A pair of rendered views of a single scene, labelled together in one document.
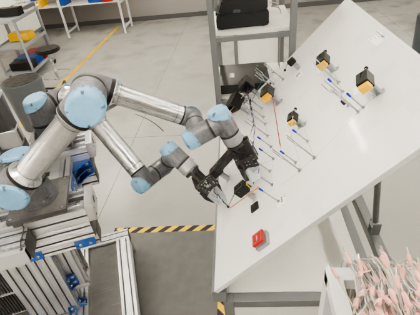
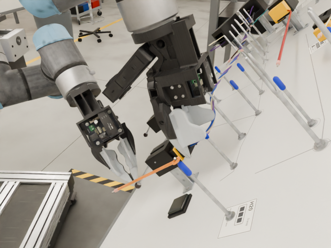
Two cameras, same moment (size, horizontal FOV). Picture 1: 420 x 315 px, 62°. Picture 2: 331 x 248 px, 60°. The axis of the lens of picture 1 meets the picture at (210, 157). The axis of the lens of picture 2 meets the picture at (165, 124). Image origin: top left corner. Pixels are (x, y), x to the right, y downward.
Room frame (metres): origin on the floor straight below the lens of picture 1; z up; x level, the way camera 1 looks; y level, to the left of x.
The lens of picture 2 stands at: (0.69, -0.21, 1.44)
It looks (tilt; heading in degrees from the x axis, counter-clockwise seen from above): 34 degrees down; 14
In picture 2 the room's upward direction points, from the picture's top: straight up
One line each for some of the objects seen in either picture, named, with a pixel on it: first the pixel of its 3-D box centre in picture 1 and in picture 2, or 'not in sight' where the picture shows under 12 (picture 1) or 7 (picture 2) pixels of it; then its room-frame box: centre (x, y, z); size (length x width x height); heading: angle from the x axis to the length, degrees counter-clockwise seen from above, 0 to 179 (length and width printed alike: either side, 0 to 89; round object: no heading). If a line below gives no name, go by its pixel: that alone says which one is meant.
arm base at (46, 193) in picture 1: (34, 188); not in sight; (1.11, 0.71, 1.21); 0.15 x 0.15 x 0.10
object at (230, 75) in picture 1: (243, 77); (256, 17); (2.21, -0.29, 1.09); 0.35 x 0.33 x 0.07; 173
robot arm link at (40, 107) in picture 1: (39, 108); not in sight; (1.60, 0.80, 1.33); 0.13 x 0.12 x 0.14; 140
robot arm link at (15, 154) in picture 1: (22, 165); not in sight; (1.10, 0.71, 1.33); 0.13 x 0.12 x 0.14; 8
